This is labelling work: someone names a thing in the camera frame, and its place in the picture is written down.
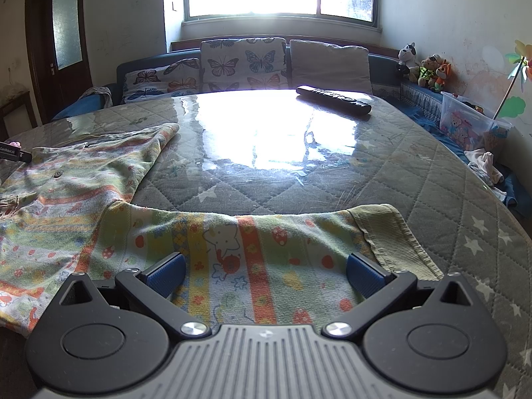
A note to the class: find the black remote control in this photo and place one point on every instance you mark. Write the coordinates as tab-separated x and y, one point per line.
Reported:
332	99

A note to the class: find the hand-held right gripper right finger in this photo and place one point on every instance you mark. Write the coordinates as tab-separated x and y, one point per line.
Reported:
365	276

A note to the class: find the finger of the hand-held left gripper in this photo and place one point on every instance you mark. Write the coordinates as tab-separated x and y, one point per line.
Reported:
14	154

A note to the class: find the dark blue sofa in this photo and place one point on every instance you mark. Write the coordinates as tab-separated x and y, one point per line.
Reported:
384	70

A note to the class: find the grey cloth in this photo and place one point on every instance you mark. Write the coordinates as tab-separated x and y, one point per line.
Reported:
99	94

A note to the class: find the brown wooden backboard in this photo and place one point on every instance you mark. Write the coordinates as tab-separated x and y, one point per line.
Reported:
187	44

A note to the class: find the dark wooden side table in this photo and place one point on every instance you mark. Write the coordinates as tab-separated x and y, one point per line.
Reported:
14	114

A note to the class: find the dark wooden door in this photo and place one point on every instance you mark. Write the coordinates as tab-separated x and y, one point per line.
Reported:
43	75

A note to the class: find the flat butterfly print pillow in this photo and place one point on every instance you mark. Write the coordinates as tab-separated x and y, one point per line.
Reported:
162	81

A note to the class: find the printed striped pajama top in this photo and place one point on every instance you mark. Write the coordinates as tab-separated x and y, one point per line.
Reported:
104	183

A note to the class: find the brown bear plush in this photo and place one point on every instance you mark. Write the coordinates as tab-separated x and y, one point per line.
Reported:
427	72

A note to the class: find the upright butterfly print pillow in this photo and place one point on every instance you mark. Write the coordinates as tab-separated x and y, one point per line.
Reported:
243	62

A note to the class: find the orange fox plush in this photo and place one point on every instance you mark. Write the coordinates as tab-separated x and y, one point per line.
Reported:
444	75

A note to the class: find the beige pillow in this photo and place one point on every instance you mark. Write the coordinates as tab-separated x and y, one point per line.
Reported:
328	66

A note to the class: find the white cloth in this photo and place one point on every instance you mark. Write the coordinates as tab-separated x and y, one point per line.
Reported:
484	168

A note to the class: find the colourful pinwheel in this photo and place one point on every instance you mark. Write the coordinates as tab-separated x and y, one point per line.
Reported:
519	64

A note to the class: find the clear plastic storage box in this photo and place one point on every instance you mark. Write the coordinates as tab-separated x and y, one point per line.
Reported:
461	122

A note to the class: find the small pink object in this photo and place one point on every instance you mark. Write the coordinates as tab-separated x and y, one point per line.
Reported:
14	144

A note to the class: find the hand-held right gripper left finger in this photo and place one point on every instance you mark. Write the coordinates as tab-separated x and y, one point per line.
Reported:
168	274

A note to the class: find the black and white cow plush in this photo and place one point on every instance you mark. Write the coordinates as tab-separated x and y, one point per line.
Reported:
407	60

